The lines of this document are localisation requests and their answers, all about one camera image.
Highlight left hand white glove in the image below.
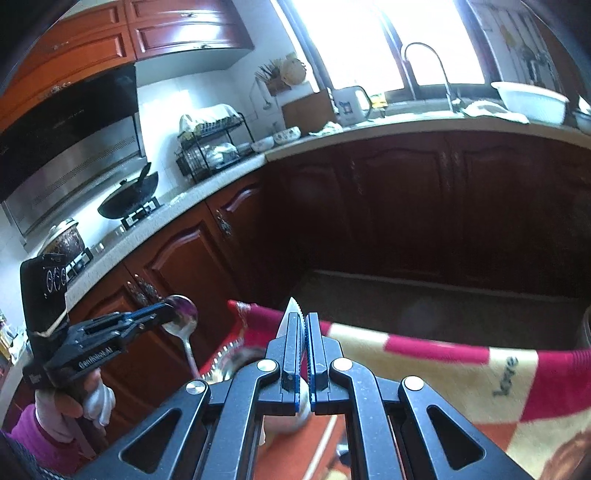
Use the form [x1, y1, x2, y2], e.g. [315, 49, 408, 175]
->
[35, 369, 116, 444]

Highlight white wash basin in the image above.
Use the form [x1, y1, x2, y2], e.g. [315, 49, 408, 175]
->
[491, 81, 569, 125]

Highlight patterned ceramic bowl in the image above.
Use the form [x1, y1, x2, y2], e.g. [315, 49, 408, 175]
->
[273, 126, 301, 146]

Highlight steel kitchen faucet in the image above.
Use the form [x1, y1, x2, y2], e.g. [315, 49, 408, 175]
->
[401, 41, 462, 113]

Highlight colourful flower blanket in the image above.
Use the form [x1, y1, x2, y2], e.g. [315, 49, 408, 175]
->
[197, 299, 591, 480]

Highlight black dish rack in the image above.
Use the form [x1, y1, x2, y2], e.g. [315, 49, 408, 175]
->
[175, 104, 254, 183]

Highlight steel bowl with utensils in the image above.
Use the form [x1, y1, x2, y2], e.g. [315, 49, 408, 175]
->
[573, 96, 591, 135]

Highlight wall chopstick holder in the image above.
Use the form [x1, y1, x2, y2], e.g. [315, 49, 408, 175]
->
[254, 59, 291, 97]

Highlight white electric kettle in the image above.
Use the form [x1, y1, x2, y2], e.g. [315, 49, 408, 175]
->
[332, 85, 373, 127]

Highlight white dish cloth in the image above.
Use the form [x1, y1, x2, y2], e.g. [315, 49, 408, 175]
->
[462, 100, 530, 125]

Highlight small white bowl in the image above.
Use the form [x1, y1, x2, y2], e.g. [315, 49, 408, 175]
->
[250, 136, 274, 153]

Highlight small steel spoon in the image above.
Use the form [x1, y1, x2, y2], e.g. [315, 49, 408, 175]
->
[162, 295, 201, 379]

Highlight black wok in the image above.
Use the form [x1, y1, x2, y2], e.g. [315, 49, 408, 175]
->
[97, 162, 158, 220]

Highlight wooden cutting board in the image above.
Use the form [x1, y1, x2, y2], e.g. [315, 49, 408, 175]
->
[281, 89, 337, 136]

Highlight dark wooden kitchen cabinets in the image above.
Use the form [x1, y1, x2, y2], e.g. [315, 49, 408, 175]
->
[0, 129, 591, 444]

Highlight glass lid cooking pot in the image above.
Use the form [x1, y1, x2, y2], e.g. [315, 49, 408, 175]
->
[38, 218, 86, 261]

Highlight steel range hood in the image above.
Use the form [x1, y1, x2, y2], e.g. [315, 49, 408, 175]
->
[1, 64, 146, 238]

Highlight upper wooden cabinets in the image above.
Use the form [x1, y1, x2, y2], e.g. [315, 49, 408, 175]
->
[1, 1, 254, 129]

